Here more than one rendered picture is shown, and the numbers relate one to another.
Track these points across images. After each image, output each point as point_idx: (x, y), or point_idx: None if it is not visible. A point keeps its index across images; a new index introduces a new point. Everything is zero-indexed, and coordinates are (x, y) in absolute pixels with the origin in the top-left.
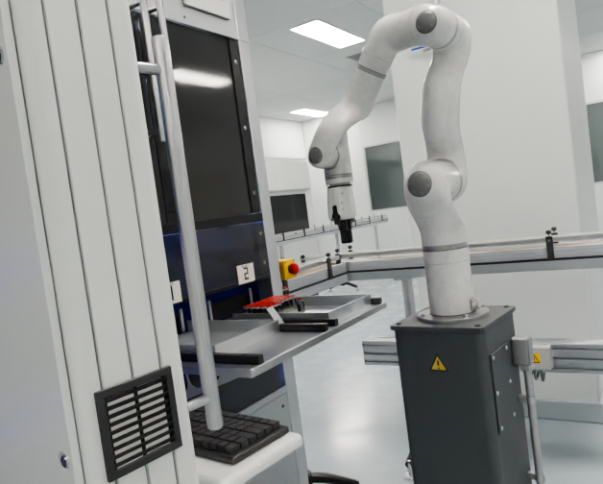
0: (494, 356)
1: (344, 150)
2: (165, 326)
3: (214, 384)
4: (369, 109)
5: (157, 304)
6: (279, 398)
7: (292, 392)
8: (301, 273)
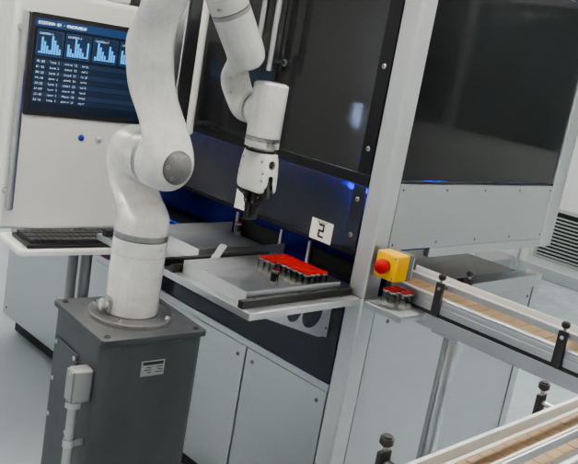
0: (55, 340)
1: (250, 106)
2: None
3: (6, 187)
4: (230, 59)
5: None
6: (316, 388)
7: (334, 401)
8: (540, 330)
